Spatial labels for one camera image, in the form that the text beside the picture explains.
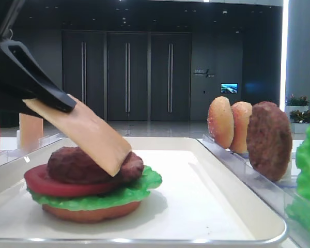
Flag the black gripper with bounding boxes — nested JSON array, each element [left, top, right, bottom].
[[0, 40, 76, 118]]

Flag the orange cheese slice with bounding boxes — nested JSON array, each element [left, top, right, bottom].
[[23, 95, 132, 177], [19, 113, 43, 150]]

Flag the standing orange cheese slice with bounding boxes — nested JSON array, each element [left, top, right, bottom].
[[19, 113, 43, 150]]

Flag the red tomato on tray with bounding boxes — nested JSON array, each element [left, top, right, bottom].
[[24, 162, 125, 198]]

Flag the green lettuce on tray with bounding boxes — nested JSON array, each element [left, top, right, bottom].
[[27, 166, 162, 211]]

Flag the standing brown meat patty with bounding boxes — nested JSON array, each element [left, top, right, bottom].
[[246, 101, 292, 181]]

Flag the standing green lettuce leaf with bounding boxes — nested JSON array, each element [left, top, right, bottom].
[[286, 125, 310, 230]]

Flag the brown patty on tray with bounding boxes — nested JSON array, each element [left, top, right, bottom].
[[47, 147, 144, 184]]

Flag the dark triple door panels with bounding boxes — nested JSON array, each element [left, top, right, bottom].
[[62, 31, 191, 121]]

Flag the bottom bun on tray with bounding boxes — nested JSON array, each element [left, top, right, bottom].
[[42, 201, 141, 223]]

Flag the standing bun top outer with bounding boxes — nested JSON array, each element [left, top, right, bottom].
[[207, 96, 234, 149]]

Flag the standing bun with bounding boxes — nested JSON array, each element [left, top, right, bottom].
[[230, 101, 252, 153], [207, 96, 234, 149]]

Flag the white metal tray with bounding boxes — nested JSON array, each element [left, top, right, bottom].
[[0, 137, 287, 247]]

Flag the standing bun top inner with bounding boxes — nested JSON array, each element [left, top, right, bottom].
[[230, 101, 252, 153]]

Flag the potted plants in planter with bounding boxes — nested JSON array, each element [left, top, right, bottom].
[[285, 95, 310, 134]]

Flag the clear left long rail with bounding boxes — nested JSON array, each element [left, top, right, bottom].
[[0, 130, 66, 166]]

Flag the clear long rail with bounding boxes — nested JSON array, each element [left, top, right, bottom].
[[0, 130, 66, 166], [199, 135, 310, 247]]

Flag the small wall display screen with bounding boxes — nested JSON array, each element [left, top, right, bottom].
[[221, 83, 238, 94]]

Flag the clear right long rail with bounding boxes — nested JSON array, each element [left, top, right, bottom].
[[199, 135, 310, 247]]

